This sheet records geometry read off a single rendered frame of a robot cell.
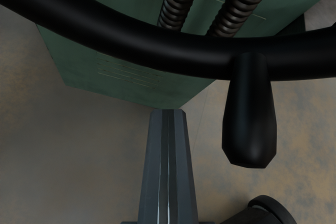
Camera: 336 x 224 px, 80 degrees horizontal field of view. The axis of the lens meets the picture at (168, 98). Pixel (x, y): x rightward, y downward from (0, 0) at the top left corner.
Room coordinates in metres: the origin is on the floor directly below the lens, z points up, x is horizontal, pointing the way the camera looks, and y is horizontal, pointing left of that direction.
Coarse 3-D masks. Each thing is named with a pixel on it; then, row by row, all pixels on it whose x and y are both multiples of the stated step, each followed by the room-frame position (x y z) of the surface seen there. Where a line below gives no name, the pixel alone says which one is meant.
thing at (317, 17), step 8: (320, 0) 0.39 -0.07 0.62; (328, 0) 0.41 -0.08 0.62; (312, 8) 0.36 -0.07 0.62; (320, 8) 0.37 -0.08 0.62; (328, 8) 0.39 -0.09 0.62; (304, 16) 0.33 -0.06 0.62; (312, 16) 0.34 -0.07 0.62; (320, 16) 0.36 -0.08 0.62; (328, 16) 0.37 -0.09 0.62; (288, 24) 0.33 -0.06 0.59; (296, 24) 0.32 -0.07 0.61; (304, 24) 0.32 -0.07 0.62; (312, 24) 0.33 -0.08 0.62; (320, 24) 0.34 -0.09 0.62; (328, 24) 0.36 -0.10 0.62; (280, 32) 0.33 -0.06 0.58; (288, 32) 0.32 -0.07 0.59; (296, 32) 0.31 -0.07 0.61
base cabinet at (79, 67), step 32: (96, 0) 0.17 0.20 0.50; (128, 0) 0.20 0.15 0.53; (160, 0) 0.23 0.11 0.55; (224, 0) 0.27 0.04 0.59; (288, 0) 0.31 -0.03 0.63; (192, 32) 0.26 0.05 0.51; (256, 32) 0.32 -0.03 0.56; (64, 64) 0.12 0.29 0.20; (96, 64) 0.17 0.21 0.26; (128, 64) 0.21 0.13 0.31; (128, 96) 0.23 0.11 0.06; (160, 96) 0.28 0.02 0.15; (192, 96) 0.33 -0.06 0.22
